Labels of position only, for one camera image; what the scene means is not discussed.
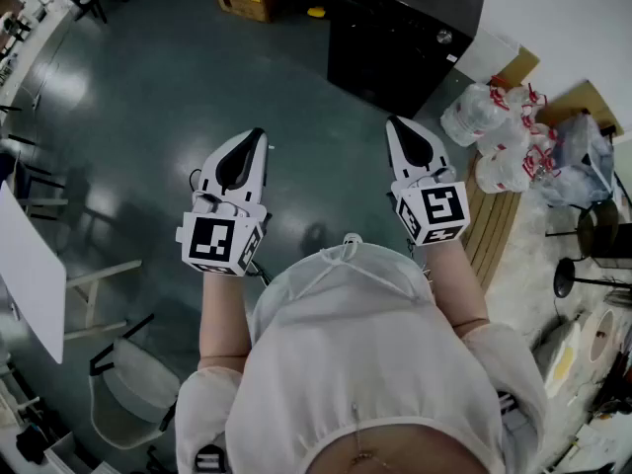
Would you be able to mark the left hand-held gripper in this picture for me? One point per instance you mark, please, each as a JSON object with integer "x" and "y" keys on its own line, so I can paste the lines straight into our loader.
{"x": 210, "y": 239}

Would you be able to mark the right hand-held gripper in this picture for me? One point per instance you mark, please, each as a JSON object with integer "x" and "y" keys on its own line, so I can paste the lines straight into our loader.
{"x": 442, "y": 208}

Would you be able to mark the person's right forearm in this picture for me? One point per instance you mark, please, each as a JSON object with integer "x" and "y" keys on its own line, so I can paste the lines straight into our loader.
{"x": 459, "y": 289}

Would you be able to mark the person's left forearm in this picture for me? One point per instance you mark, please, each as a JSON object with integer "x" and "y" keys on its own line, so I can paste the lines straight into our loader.
{"x": 222, "y": 314}

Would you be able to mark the clear plastic bags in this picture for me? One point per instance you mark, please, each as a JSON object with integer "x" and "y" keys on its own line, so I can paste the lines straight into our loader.
{"x": 469, "y": 114}

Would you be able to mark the person's white shoe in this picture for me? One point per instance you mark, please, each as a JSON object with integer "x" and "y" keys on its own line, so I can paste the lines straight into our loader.
{"x": 351, "y": 239}

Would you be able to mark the wooden slatted pallet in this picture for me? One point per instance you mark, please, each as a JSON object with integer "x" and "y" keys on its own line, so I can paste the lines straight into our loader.
{"x": 494, "y": 235}

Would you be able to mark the clear plastic bag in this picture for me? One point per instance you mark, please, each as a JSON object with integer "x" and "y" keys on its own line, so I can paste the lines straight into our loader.
{"x": 577, "y": 166}

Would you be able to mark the yellow plastic item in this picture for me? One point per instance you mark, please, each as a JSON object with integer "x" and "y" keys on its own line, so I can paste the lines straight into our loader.
{"x": 316, "y": 12}

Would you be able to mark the black round-base stool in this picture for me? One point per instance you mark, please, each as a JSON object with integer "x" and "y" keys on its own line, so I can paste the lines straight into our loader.
{"x": 564, "y": 277}

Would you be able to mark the person's white top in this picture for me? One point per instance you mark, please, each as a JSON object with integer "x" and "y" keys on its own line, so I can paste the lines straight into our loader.
{"x": 355, "y": 353}

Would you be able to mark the white table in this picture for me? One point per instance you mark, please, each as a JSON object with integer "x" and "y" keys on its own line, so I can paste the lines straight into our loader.
{"x": 29, "y": 274}

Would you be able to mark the grey chair black legs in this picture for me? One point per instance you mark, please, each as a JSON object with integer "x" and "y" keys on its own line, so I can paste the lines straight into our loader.
{"x": 133, "y": 393}

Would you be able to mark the pale wooden stool frame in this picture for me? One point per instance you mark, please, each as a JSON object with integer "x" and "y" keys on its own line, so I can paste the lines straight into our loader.
{"x": 91, "y": 294}

